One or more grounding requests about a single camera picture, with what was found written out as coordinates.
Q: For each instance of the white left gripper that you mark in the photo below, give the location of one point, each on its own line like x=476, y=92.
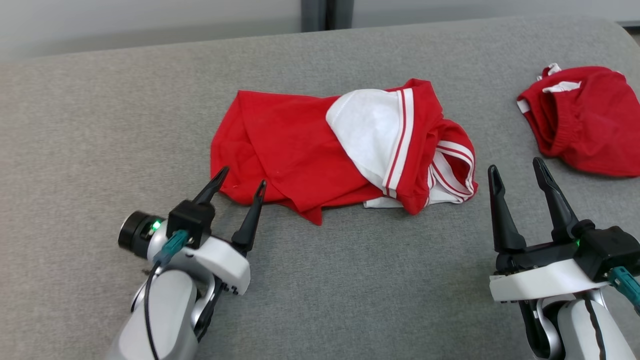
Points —
x=225, y=260

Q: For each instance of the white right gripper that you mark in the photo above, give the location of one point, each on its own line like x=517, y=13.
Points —
x=540, y=280

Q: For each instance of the red white Bulls jersey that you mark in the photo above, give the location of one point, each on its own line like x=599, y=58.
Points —
x=290, y=145

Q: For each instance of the red shorts with white trim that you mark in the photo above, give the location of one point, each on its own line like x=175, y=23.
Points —
x=595, y=125

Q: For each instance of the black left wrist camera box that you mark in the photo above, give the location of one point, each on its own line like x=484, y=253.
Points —
x=190, y=220

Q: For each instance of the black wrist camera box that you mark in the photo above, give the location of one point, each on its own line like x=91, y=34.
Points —
x=607, y=250
x=190, y=220

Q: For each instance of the teal left camera connector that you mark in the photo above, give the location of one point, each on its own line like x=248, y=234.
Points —
x=172, y=245

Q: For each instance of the teal camera connector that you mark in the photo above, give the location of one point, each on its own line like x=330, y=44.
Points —
x=172, y=245
x=627, y=287

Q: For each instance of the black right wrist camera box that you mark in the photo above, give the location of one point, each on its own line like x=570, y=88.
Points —
x=607, y=250

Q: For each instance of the teal right camera connector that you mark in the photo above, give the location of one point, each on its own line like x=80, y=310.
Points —
x=627, y=287

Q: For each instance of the grey partition post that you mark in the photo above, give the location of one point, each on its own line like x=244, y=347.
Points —
x=325, y=15

